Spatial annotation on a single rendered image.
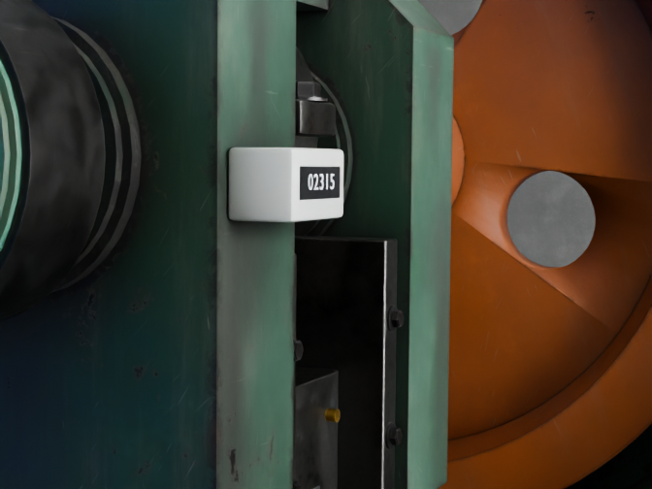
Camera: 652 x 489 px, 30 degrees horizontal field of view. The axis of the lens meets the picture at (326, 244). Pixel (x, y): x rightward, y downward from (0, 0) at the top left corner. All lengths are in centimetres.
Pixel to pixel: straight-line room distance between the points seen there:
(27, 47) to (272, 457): 28
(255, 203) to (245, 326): 8
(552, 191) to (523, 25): 303
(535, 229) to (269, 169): 358
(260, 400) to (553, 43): 57
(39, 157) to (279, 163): 13
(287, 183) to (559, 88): 56
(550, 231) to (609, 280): 304
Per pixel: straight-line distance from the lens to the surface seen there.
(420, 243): 95
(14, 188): 59
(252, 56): 69
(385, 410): 93
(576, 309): 117
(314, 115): 84
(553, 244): 420
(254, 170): 66
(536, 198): 421
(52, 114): 60
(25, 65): 60
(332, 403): 92
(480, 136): 118
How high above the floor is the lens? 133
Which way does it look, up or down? 4 degrees down
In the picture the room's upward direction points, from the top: 1 degrees clockwise
